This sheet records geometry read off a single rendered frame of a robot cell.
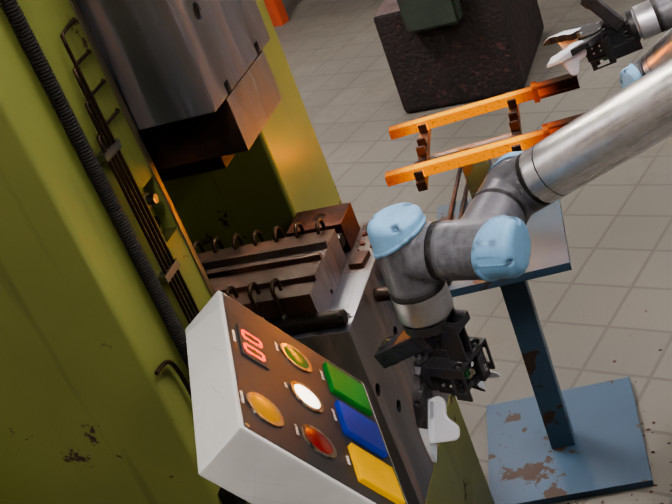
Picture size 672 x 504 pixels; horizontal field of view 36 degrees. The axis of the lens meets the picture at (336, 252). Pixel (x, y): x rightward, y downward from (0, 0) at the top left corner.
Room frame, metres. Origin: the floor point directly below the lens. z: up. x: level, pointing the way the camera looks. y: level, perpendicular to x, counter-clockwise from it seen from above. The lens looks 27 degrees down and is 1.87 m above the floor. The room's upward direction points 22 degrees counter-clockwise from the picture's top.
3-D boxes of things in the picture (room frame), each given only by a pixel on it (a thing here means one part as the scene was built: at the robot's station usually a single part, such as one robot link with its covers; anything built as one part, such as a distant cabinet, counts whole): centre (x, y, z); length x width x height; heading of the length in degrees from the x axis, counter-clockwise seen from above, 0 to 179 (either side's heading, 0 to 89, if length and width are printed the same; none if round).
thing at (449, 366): (1.14, -0.09, 1.07); 0.09 x 0.08 x 0.12; 45
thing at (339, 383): (1.24, 0.06, 1.01); 0.07 x 0.05 x 0.07; 0
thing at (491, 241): (1.10, -0.17, 1.23); 0.11 x 0.11 x 0.08; 53
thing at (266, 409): (1.04, 0.15, 1.16); 0.05 x 0.03 x 0.04; 155
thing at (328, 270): (1.77, 0.22, 0.96); 0.42 x 0.20 x 0.09; 65
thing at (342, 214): (1.87, 0.01, 0.95); 0.12 x 0.09 x 0.07; 65
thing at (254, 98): (1.77, 0.22, 1.32); 0.42 x 0.20 x 0.10; 65
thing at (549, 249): (2.09, -0.37, 0.66); 0.40 x 0.30 x 0.02; 163
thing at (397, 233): (1.15, -0.08, 1.23); 0.09 x 0.08 x 0.11; 53
